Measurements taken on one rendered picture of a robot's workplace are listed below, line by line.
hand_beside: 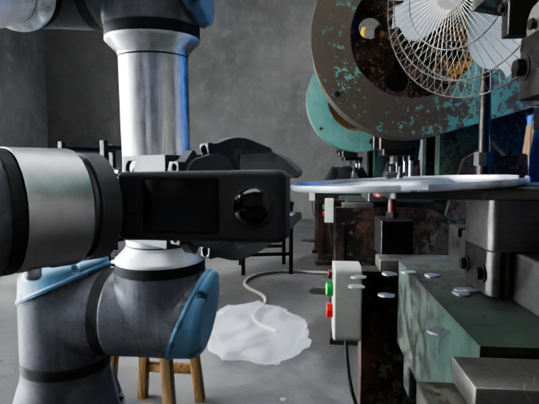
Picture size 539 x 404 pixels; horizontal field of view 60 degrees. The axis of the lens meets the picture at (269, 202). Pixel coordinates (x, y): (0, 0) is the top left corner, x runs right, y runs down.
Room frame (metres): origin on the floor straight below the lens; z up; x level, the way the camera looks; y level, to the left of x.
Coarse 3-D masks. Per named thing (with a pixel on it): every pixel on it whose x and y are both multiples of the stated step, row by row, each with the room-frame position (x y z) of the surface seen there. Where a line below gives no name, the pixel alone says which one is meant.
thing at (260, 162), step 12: (240, 156) 0.38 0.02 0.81; (252, 156) 0.39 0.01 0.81; (264, 156) 0.40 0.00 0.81; (276, 156) 0.41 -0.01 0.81; (240, 168) 0.38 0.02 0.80; (252, 168) 0.39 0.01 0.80; (264, 168) 0.40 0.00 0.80; (276, 168) 0.41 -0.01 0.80; (288, 168) 0.42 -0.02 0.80; (300, 168) 0.44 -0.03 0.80
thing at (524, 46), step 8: (536, 8) 0.63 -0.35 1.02; (536, 16) 0.63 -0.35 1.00; (528, 24) 0.64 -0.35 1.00; (536, 24) 0.63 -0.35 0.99; (528, 32) 0.66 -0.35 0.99; (536, 32) 0.59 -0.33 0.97; (528, 40) 0.61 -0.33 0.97; (536, 40) 0.59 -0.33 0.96; (528, 48) 0.61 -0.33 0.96; (536, 48) 0.59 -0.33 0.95; (528, 56) 0.61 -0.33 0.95; (536, 56) 0.56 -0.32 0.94; (512, 64) 0.63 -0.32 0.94; (520, 64) 0.61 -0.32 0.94; (528, 64) 0.61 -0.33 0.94; (536, 64) 0.56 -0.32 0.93; (512, 72) 0.63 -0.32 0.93; (520, 72) 0.61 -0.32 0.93; (528, 72) 0.61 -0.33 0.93; (536, 72) 0.59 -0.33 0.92; (520, 80) 0.63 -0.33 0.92; (528, 80) 0.61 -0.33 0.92; (536, 80) 0.59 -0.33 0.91; (520, 88) 0.63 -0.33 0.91; (528, 88) 0.61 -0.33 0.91; (536, 88) 0.59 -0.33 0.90; (520, 96) 0.63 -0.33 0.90; (528, 96) 0.61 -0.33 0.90; (536, 96) 0.60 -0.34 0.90; (536, 104) 0.65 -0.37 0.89
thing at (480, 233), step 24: (408, 192) 0.54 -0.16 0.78; (432, 192) 0.53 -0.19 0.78; (456, 192) 0.53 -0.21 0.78; (480, 192) 0.53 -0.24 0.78; (504, 192) 0.53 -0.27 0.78; (528, 192) 0.53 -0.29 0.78; (480, 216) 0.58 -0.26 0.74; (504, 216) 0.55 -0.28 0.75; (528, 216) 0.54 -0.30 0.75; (480, 240) 0.58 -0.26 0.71; (504, 240) 0.55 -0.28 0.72; (528, 240) 0.54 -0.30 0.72; (480, 264) 0.57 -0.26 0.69; (504, 264) 0.55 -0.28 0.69; (480, 288) 0.57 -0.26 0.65; (504, 288) 0.55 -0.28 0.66
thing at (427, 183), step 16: (416, 176) 0.74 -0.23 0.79; (432, 176) 0.73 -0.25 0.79; (448, 176) 0.71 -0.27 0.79; (464, 176) 0.69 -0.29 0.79; (480, 176) 0.67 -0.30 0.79; (496, 176) 0.64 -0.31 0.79; (512, 176) 0.61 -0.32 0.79; (528, 176) 0.54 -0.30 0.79; (320, 192) 0.52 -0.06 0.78; (336, 192) 0.50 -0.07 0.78; (352, 192) 0.49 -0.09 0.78; (368, 192) 0.48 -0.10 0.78; (384, 192) 0.48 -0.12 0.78
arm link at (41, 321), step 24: (96, 264) 0.60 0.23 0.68; (24, 288) 0.58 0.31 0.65; (48, 288) 0.57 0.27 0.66; (72, 288) 0.58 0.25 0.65; (96, 288) 0.58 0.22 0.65; (24, 312) 0.58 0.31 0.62; (48, 312) 0.57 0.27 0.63; (72, 312) 0.57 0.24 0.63; (96, 312) 0.56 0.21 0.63; (24, 336) 0.58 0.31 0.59; (48, 336) 0.57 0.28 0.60; (72, 336) 0.57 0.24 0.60; (96, 336) 0.56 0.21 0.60; (24, 360) 0.58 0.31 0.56; (48, 360) 0.57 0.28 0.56; (72, 360) 0.58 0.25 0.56; (96, 360) 0.60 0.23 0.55
